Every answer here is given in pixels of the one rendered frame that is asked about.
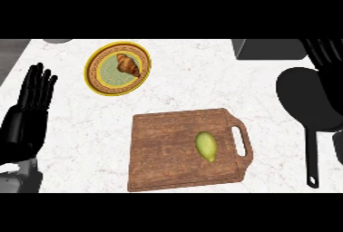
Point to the yellow-green lemon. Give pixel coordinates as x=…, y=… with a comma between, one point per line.
x=206, y=146

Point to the grey round object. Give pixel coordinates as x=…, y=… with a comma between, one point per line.
x=56, y=40

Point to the dark grey appliance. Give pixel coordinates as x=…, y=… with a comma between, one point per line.
x=269, y=48

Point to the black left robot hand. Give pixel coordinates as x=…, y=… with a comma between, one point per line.
x=24, y=127

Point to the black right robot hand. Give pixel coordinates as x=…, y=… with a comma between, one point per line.
x=328, y=53

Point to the brown croissant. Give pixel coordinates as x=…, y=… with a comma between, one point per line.
x=127, y=65

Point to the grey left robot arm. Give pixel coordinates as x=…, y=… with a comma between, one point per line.
x=18, y=179

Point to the black frying pan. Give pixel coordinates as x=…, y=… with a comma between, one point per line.
x=300, y=93

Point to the brown wooden cutting board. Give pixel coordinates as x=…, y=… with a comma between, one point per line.
x=173, y=151

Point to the yellow patterned plate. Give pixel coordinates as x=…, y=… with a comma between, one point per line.
x=107, y=78

